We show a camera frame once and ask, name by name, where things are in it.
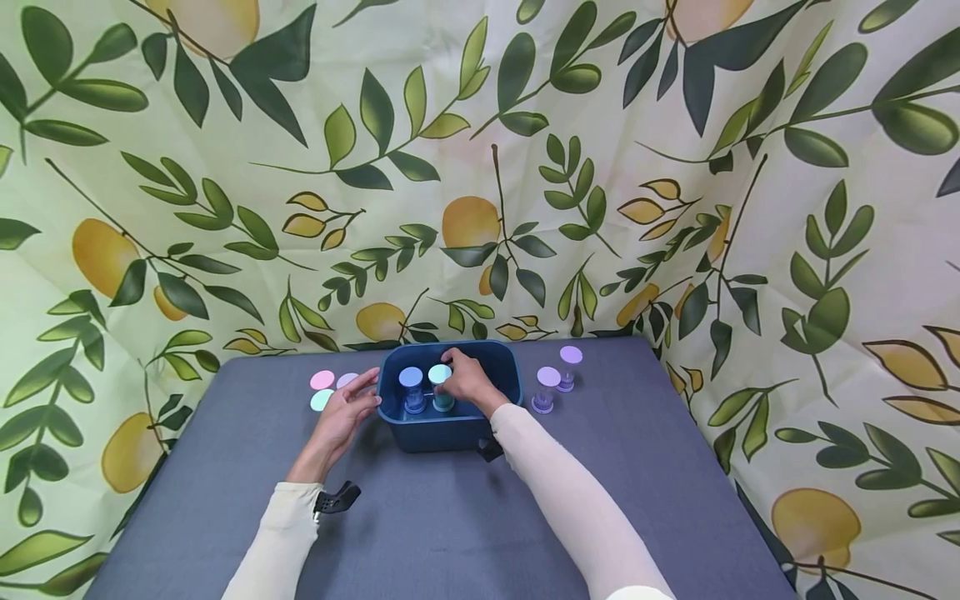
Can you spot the person's right hand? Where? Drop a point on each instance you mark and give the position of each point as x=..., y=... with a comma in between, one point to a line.
x=476, y=383

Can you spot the person's left hand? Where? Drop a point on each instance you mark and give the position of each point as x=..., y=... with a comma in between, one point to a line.
x=334, y=429

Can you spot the person's left index finger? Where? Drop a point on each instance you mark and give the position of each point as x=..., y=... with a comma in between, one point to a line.
x=363, y=380

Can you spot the person's right thumb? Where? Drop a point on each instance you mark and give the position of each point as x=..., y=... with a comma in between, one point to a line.
x=445, y=387

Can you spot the person's left thumb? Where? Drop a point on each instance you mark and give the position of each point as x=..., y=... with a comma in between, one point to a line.
x=370, y=401

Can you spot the person's right index finger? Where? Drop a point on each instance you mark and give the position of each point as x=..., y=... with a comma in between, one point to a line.
x=454, y=358

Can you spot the teal hourglass sand timer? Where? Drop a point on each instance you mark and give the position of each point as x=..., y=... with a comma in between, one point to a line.
x=438, y=374

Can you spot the pale pink hourglass sand timer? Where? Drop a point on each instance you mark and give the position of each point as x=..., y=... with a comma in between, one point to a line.
x=346, y=379

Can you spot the blue hourglass sand timer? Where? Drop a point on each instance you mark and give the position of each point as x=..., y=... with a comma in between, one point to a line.
x=410, y=378

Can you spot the dark blue plastic bin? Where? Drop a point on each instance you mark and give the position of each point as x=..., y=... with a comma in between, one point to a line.
x=450, y=433

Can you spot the mint hourglass sand timer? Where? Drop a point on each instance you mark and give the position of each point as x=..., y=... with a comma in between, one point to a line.
x=319, y=401

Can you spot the black wrist band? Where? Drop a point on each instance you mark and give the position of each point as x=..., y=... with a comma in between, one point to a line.
x=490, y=450
x=335, y=497

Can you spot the purple hourglass sand timer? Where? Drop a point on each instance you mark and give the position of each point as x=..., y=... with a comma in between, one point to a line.
x=547, y=377
x=571, y=356

